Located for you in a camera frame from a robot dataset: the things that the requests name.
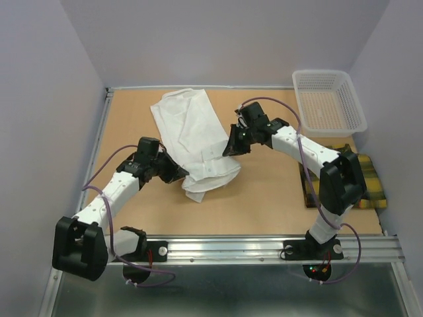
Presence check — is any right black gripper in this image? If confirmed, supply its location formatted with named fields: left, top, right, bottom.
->
left=222, top=123, right=256, bottom=157

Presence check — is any white long sleeve shirt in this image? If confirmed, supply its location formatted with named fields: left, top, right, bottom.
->
left=151, top=88, right=241, bottom=203

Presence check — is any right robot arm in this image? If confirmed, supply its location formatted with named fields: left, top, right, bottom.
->
left=222, top=102, right=367, bottom=258

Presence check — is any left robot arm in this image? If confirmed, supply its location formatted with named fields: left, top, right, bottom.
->
left=52, top=137, right=189, bottom=287

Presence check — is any white plastic basket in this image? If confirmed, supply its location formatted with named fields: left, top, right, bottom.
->
left=292, top=69, right=367, bottom=137

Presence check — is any yellow plaid folded shirt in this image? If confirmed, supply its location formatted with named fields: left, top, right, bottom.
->
left=299, top=153, right=387, bottom=209

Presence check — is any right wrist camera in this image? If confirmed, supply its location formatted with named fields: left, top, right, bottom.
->
left=235, top=109, right=248, bottom=129

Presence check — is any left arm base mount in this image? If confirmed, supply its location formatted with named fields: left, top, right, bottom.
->
left=120, top=240, right=169, bottom=263

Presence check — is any aluminium front rail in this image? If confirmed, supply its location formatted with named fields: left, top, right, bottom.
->
left=114, top=233, right=405, bottom=265

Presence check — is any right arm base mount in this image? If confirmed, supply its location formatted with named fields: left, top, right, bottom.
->
left=280, top=238, right=344, bottom=261

